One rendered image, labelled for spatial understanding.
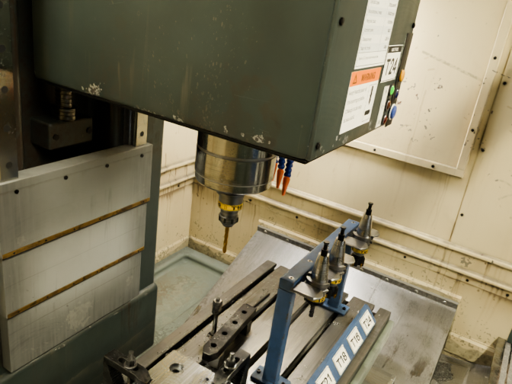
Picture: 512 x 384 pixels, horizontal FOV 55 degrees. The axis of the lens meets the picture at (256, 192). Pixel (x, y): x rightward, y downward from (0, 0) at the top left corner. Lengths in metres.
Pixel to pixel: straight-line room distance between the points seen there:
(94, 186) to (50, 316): 0.36
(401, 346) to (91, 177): 1.23
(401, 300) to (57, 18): 1.55
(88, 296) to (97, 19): 0.80
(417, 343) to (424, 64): 0.99
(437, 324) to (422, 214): 0.41
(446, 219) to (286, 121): 1.25
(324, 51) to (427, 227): 1.31
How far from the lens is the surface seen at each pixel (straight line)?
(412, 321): 1.99
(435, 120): 1.85
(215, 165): 0.91
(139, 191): 1.46
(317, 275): 1.22
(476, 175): 1.87
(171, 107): 0.89
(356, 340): 1.57
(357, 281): 2.06
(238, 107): 0.81
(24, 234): 1.24
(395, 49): 1.04
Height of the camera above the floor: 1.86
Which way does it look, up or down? 22 degrees down
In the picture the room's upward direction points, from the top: 8 degrees clockwise
